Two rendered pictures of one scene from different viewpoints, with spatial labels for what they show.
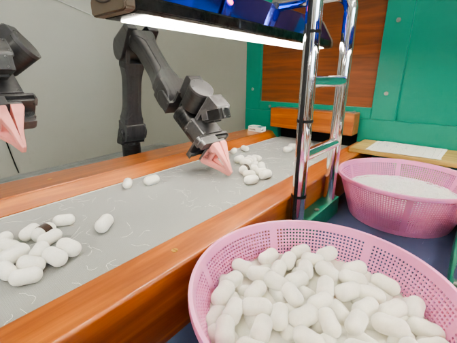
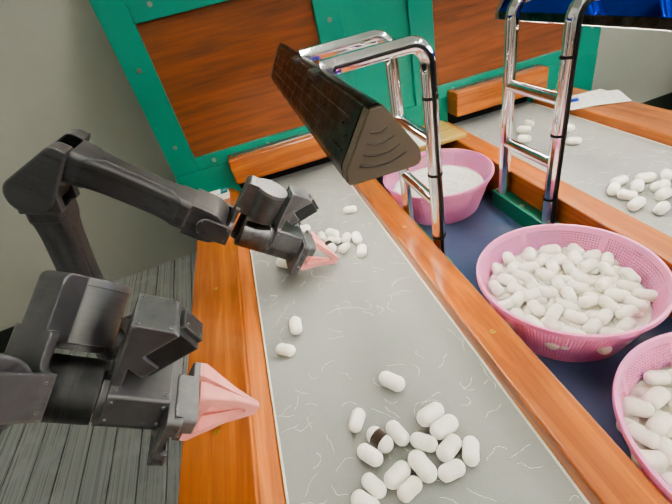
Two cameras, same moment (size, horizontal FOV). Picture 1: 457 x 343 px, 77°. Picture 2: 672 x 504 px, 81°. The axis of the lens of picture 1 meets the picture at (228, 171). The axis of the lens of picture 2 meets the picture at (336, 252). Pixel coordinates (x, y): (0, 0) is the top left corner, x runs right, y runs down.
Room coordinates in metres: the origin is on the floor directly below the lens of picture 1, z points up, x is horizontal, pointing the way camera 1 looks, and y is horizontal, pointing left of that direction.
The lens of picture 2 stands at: (0.19, 0.45, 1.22)
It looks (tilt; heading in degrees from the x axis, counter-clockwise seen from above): 35 degrees down; 313
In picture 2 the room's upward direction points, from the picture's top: 14 degrees counter-clockwise
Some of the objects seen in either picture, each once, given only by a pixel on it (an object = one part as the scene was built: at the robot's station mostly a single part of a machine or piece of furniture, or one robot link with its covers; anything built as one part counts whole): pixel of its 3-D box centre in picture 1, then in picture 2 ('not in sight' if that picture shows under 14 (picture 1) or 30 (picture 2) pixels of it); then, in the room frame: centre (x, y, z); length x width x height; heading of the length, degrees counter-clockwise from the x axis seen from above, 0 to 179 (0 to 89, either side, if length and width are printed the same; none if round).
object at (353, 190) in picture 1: (400, 194); (437, 187); (0.58, -0.38, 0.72); 0.27 x 0.27 x 0.10
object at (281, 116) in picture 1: (311, 119); (282, 154); (1.00, -0.29, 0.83); 0.30 x 0.06 x 0.07; 50
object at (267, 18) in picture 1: (255, 18); (313, 85); (0.63, -0.05, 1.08); 0.62 x 0.08 x 0.07; 140
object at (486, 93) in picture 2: not in sight; (497, 89); (0.57, -0.81, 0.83); 0.30 x 0.06 x 0.07; 50
